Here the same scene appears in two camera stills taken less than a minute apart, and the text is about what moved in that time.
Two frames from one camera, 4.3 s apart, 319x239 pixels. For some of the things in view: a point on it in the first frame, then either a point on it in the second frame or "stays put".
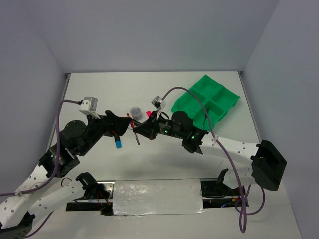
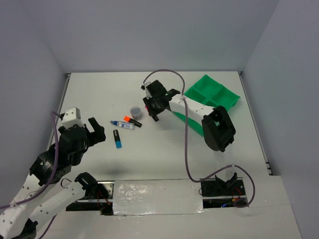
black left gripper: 113,124 → 98,135
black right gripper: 145,129 → 153,112
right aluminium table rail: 249,106 stays put
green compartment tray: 219,99 stays put
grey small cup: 136,113 stays put
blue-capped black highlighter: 117,141 stays put
